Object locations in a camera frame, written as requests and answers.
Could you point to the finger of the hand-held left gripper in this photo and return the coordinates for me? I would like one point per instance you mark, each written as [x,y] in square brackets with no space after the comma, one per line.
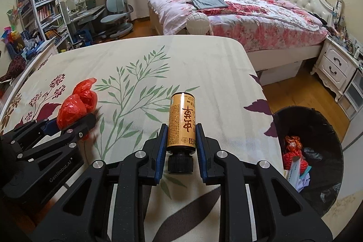
[49,125]
[73,134]

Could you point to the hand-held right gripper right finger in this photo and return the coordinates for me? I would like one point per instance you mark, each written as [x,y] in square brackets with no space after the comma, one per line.
[200,157]

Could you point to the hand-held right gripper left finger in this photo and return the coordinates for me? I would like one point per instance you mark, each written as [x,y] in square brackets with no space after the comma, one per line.
[161,157]

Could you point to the red plastic bag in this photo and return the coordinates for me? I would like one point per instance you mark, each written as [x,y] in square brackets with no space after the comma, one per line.
[76,103]

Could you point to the golden bottle with black cap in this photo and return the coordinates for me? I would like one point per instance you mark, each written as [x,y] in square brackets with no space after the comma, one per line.
[181,128]

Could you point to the shiny orange wrapper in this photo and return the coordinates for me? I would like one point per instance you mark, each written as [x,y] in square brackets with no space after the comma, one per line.
[293,143]

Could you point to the white blue tube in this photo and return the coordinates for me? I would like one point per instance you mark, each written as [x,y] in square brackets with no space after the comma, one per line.
[294,170]

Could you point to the red foam fruit net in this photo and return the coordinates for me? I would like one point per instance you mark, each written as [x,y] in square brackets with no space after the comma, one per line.
[305,165]

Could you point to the lavender paper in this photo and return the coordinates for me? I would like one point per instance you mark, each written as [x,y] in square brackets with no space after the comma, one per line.
[305,183]

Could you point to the black trash bin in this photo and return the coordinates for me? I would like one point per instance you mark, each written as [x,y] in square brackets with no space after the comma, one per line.
[320,128]

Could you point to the dark red fluffy item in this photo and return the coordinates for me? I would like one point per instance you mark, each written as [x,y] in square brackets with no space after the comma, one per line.
[15,67]

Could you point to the blue toy storage bin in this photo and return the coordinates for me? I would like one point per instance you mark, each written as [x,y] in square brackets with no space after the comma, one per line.
[22,45]

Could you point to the blue plastic crate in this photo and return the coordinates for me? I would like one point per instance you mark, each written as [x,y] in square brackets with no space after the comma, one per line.
[82,38]

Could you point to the cream floral tablecloth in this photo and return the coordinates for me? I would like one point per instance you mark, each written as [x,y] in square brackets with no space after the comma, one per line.
[184,60]

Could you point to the white storage box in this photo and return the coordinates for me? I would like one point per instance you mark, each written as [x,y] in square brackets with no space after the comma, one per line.
[279,73]

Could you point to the grey study desk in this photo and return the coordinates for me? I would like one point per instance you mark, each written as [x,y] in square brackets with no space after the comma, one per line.
[85,15]

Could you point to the white bookshelf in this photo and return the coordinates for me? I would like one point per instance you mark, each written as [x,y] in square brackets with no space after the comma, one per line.
[39,3]

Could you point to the light blue desk chair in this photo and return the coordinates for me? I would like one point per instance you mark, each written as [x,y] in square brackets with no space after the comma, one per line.
[117,12]

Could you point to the pink floral quilt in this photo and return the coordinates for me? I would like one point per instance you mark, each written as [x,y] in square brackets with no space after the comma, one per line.
[255,21]

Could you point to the grey folded cloth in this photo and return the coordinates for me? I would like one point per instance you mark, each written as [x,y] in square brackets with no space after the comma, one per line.
[209,3]

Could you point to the white nightstand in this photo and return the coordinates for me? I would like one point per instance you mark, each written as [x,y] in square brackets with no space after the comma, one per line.
[331,66]

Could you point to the clear plastic drawer unit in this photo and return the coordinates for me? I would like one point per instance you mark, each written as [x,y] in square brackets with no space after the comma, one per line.
[353,97]

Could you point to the cluster of cosmetic bottles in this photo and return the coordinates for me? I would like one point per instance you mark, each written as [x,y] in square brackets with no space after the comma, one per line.
[343,38]

